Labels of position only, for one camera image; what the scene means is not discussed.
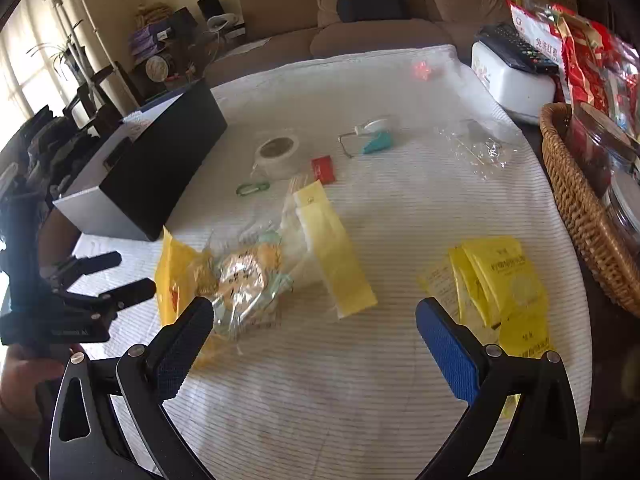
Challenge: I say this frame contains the small red packet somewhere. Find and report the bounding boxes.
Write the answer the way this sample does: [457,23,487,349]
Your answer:
[310,155,337,182]

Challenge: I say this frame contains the pile of yellow sachets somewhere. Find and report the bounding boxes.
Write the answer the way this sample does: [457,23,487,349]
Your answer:
[417,236,557,421]

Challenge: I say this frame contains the white tape roll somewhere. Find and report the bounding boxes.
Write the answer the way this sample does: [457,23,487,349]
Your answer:
[252,133,301,177]

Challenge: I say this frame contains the brown sofa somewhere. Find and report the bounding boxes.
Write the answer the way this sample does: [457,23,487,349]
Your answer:
[202,0,517,89]

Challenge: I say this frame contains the white striped cloth desktop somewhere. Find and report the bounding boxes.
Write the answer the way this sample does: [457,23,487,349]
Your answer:
[72,45,596,480]

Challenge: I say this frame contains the purple boxes stack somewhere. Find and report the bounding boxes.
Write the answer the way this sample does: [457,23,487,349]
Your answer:
[128,24,169,62]

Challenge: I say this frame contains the wicker basket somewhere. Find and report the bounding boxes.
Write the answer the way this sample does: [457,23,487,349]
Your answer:
[540,102,640,319]

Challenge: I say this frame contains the clear plastic bag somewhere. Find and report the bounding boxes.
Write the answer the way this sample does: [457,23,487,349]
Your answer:
[433,118,524,184]

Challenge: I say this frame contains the yellow plastic bag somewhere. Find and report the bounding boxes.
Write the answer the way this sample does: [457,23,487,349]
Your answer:
[153,227,232,372]

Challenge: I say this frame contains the red foil snack bag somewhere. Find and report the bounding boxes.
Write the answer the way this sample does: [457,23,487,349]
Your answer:
[552,7,640,132]

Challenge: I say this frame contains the clear snack packet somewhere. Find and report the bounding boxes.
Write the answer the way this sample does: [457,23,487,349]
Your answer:
[200,229,302,352]

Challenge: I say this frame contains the teal and white tool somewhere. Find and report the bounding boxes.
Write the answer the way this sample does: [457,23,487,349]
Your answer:
[338,118,396,159]

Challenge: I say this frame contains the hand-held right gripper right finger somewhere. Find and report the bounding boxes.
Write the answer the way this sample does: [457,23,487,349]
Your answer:
[415,297,583,480]

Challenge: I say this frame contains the round tin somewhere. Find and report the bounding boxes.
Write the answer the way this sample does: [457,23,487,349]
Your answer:
[144,55,172,84]

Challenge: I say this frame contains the white coat stand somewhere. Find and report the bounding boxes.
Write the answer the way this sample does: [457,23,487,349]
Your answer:
[42,0,127,92]

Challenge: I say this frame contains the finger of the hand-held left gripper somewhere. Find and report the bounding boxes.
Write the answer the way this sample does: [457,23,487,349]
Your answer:
[62,278,157,320]
[50,251,122,287]

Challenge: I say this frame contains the wooden chopsticks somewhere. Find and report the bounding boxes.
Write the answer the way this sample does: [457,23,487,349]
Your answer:
[289,175,326,196]

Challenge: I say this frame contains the white floral tissue box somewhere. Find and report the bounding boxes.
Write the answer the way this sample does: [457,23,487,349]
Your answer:
[470,40,559,124]

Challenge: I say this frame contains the glass jar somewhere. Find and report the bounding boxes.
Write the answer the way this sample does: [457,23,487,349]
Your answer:
[570,105,640,247]

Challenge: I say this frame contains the black speaker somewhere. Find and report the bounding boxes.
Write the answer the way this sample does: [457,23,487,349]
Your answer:
[197,0,224,24]

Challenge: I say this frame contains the black remote control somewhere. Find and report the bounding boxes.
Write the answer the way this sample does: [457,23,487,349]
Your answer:
[478,22,560,74]

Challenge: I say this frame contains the person's left hand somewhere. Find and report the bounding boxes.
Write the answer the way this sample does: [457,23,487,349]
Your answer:
[0,342,88,419]

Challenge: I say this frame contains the white desk lamp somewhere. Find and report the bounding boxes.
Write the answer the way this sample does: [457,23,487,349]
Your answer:
[207,13,246,44]

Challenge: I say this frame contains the black chair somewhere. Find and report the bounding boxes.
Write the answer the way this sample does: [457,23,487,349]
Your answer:
[65,66,132,129]

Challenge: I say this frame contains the dark sofa cushion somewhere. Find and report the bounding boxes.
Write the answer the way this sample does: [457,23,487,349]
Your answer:
[335,0,406,24]

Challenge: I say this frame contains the green houseplant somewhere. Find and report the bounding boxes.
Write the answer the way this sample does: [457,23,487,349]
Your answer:
[27,35,84,82]

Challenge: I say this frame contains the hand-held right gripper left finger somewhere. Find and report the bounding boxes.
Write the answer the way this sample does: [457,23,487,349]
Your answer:
[48,296,216,480]

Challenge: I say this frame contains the white and red snack bag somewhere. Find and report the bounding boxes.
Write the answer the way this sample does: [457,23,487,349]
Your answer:
[507,0,569,69]

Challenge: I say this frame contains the long yellow paper packet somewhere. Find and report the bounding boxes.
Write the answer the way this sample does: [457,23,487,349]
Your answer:
[292,182,379,321]

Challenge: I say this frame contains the black storage box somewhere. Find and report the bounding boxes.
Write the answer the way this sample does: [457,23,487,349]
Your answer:
[52,80,229,242]

